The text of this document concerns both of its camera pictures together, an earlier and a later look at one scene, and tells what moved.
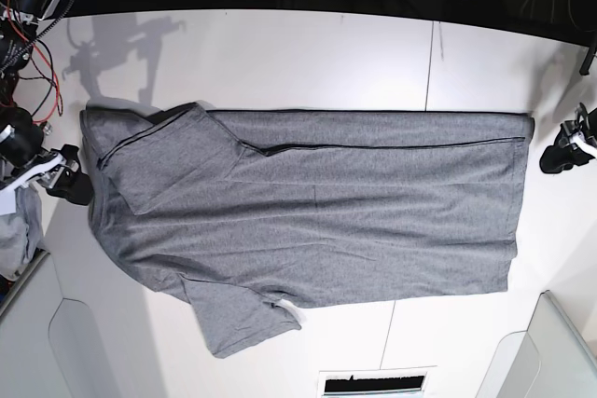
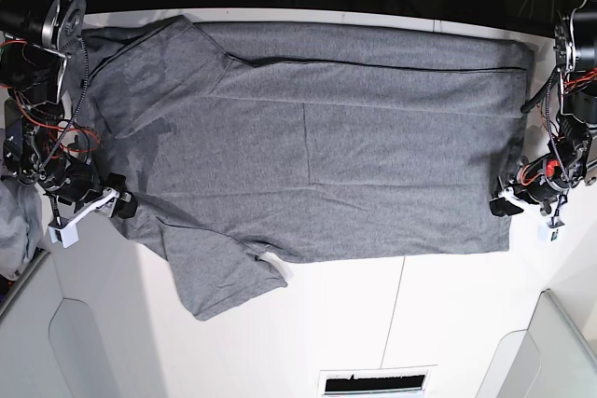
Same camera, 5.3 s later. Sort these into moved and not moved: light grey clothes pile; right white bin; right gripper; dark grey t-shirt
Moved: right gripper; dark grey t-shirt
Not moved: right white bin; light grey clothes pile
